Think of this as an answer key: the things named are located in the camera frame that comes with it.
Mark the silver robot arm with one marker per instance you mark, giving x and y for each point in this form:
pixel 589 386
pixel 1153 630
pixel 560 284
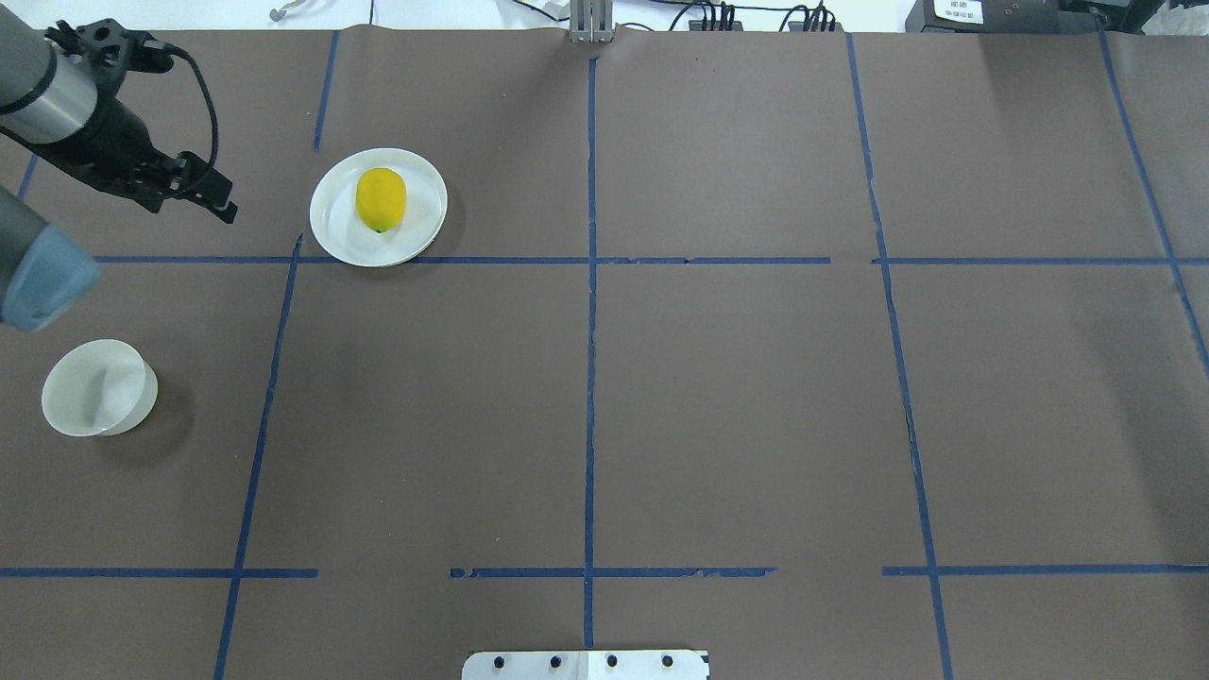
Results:
pixel 60 102

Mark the yellow lemon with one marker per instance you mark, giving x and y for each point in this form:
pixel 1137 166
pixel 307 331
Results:
pixel 381 199

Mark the aluminium frame post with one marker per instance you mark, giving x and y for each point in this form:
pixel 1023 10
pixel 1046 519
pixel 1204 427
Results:
pixel 591 21

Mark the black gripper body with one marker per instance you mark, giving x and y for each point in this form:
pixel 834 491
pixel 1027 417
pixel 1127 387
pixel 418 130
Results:
pixel 111 135

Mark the white plate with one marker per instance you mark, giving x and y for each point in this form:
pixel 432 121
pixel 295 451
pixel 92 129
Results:
pixel 338 230

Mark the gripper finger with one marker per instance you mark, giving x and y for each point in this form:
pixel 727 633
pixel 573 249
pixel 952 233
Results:
pixel 215 199
pixel 199 179

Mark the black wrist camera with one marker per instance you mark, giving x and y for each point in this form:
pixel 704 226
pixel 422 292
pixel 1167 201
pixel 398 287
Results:
pixel 111 48

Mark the white bowl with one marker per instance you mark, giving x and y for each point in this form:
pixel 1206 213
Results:
pixel 102 388

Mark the black computer box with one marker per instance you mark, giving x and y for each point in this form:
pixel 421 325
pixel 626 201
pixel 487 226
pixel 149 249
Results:
pixel 999 17

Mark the metal base plate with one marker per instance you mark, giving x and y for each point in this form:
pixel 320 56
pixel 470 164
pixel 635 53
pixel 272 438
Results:
pixel 588 664

